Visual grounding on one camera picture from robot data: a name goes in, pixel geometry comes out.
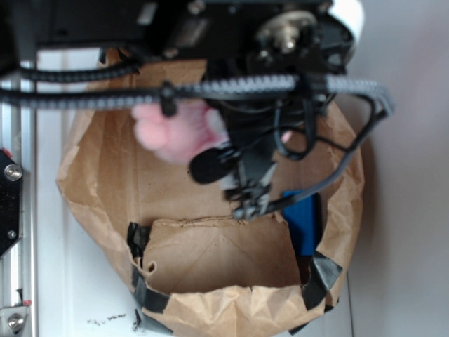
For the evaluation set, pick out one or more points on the aluminium frame rail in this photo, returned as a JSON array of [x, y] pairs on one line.
[[18, 266]]

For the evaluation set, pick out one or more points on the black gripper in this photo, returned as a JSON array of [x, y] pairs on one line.
[[258, 129]]

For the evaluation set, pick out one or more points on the brown paper bag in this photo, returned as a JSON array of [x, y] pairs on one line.
[[190, 266]]

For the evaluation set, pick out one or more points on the blue rectangular block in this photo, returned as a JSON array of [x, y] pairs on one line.
[[304, 223]]

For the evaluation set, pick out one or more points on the silver corner bracket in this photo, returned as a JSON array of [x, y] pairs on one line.
[[14, 321]]

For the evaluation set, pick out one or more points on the black metal bracket plate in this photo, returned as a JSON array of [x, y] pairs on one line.
[[10, 202]]

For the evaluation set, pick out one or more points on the pink plush bunny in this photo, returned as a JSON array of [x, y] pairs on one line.
[[195, 128]]

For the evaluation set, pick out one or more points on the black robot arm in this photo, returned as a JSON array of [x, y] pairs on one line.
[[59, 42]]

